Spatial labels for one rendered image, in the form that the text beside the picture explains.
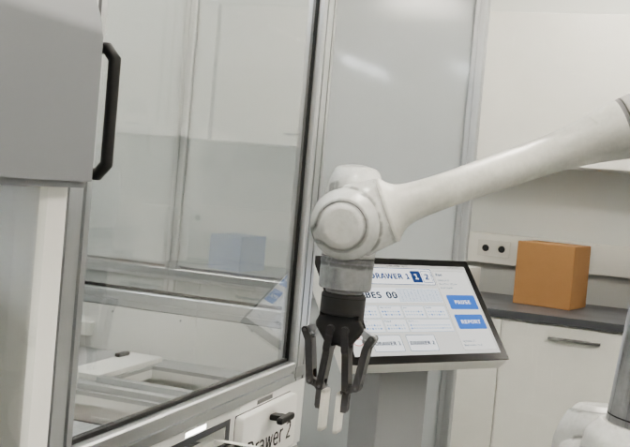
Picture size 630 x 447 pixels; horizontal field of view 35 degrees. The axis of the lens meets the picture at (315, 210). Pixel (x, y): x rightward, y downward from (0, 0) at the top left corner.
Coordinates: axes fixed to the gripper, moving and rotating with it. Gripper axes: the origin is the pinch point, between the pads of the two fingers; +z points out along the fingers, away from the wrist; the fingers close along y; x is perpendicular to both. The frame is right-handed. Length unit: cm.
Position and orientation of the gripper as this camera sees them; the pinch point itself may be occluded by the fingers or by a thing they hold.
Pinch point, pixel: (331, 410)
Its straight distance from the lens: 173.9
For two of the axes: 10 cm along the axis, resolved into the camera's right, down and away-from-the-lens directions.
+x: -3.3, -0.1, -9.4
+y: -9.4, -1.1, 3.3
